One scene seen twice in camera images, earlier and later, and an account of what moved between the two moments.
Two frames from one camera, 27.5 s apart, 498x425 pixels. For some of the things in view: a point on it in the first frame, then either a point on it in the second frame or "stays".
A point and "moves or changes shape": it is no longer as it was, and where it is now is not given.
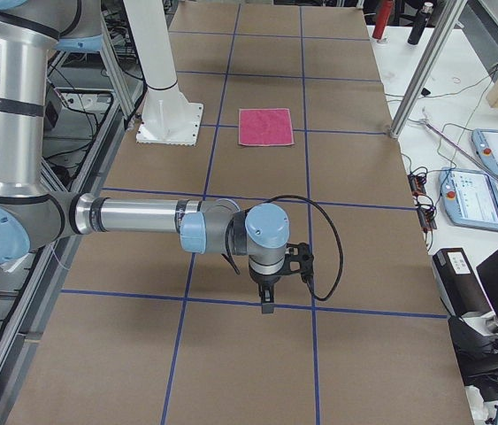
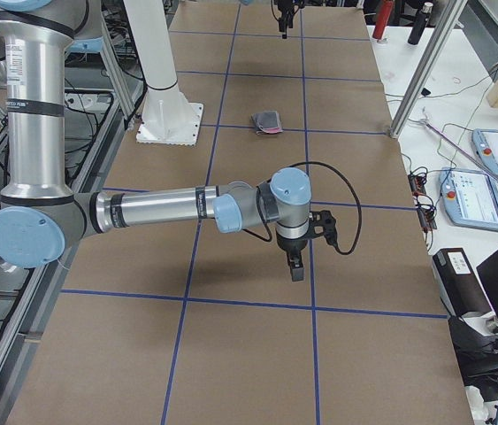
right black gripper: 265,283 → 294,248
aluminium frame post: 426,67 stays
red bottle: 382,19 stays
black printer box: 460,287 stays
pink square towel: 265,127 moves or changes shape
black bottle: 419,24 stays
